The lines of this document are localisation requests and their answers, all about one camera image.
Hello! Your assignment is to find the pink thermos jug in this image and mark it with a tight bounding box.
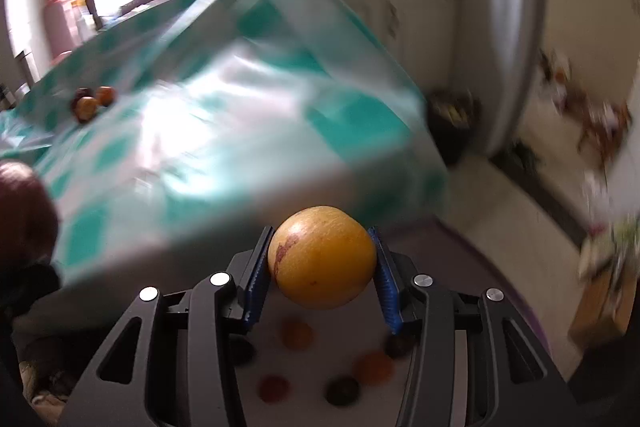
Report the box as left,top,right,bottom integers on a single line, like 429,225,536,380
45,0,93,65

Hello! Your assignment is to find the cardboard box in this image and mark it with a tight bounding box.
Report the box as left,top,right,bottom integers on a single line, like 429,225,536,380
567,267,638,350

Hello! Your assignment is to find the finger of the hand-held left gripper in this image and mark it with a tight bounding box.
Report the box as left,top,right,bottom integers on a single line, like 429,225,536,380
0,259,63,313

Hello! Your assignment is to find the small yellow pepino melon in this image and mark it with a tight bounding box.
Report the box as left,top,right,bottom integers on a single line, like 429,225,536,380
267,206,377,311

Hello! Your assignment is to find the teal checkered tablecloth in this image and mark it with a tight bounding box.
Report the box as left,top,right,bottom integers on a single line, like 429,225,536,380
0,0,451,293

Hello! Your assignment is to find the dark wrinkled passion fruit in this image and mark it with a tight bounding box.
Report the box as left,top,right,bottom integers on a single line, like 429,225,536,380
385,332,416,359
325,376,361,407

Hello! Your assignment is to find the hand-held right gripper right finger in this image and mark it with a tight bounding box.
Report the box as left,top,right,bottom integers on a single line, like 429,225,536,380
367,226,586,427

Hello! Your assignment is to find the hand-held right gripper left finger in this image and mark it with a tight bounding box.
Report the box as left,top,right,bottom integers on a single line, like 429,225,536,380
57,226,276,427

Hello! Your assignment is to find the dark waste bin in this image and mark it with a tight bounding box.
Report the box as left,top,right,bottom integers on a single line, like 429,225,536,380
427,89,483,168

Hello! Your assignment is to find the large red tomato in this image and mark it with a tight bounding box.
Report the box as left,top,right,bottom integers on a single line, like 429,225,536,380
257,374,291,404

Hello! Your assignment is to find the small mandarin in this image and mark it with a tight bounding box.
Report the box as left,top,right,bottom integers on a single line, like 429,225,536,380
280,318,314,350

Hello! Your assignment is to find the large orange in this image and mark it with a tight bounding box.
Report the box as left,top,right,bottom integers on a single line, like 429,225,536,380
354,351,396,385

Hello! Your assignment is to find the white cabinet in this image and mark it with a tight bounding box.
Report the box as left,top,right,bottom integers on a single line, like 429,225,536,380
320,0,466,108

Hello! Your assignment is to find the small red tomato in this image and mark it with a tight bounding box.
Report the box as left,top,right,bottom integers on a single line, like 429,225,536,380
230,336,257,369

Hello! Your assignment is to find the round basin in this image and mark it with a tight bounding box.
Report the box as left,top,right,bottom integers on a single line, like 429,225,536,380
15,219,551,427

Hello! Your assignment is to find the striped pepino melon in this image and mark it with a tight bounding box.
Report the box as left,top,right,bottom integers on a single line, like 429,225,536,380
74,97,100,124

